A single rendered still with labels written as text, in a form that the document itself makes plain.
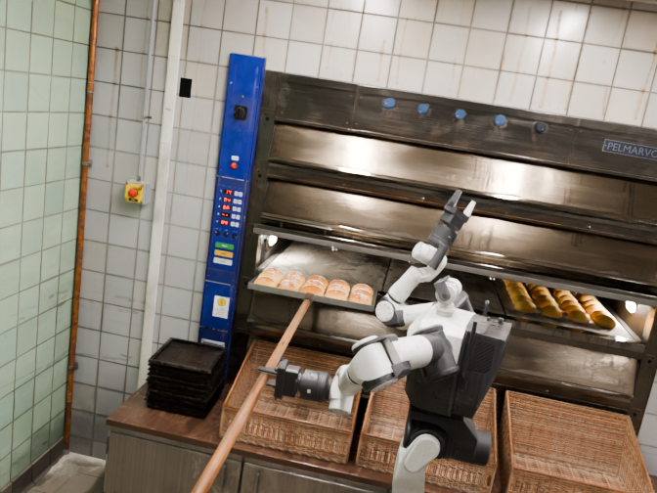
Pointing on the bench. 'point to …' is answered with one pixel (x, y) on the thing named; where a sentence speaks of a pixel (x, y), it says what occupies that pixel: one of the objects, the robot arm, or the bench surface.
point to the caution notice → (221, 306)
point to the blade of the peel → (316, 295)
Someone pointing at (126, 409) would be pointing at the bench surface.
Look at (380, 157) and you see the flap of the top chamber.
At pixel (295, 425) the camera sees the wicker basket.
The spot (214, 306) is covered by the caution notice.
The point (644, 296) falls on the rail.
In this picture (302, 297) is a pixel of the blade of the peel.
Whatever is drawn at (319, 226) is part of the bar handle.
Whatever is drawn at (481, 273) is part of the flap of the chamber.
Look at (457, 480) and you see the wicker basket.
